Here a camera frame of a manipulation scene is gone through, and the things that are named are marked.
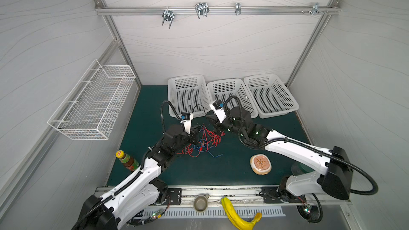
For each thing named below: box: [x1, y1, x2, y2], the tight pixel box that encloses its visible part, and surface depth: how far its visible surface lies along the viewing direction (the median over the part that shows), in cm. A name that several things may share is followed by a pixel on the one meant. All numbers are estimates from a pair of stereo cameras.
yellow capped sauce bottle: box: [115, 150, 139, 172], surface depth 72 cm
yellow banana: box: [221, 196, 263, 230], surface depth 66 cm
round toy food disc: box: [249, 153, 273, 176], surface depth 83 cm
